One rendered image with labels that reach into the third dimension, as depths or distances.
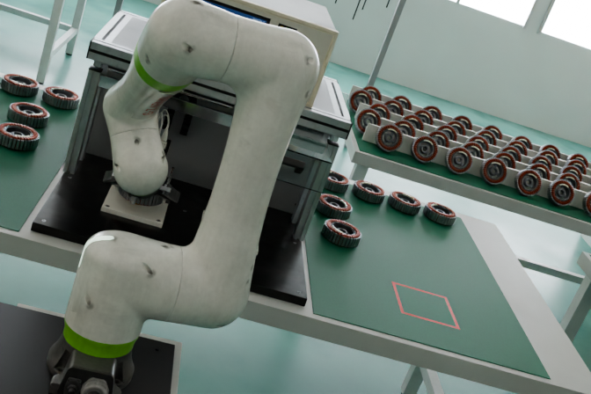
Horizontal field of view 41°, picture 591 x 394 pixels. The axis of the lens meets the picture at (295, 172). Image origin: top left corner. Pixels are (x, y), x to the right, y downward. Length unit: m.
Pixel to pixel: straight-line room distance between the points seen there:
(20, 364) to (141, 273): 0.27
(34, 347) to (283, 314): 0.61
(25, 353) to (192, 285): 0.32
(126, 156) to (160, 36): 0.44
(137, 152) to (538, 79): 7.63
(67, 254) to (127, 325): 0.49
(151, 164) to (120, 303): 0.37
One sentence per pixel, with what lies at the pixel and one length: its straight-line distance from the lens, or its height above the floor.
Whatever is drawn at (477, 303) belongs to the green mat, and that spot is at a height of 0.75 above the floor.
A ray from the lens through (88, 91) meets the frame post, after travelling 2.05.
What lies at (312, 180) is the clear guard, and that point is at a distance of 1.83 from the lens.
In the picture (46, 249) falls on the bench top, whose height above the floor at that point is 0.74.
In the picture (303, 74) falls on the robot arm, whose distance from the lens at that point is 1.27.
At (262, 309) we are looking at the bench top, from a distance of 1.84.
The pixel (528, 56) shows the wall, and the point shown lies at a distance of 8.91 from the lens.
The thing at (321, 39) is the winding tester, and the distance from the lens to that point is 2.01.
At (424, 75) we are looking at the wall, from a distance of 8.67.
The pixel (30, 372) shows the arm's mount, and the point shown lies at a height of 0.76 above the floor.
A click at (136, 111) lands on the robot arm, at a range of 1.54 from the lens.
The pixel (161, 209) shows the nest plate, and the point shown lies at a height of 0.78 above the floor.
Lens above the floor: 1.63
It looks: 19 degrees down
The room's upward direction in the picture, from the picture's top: 20 degrees clockwise
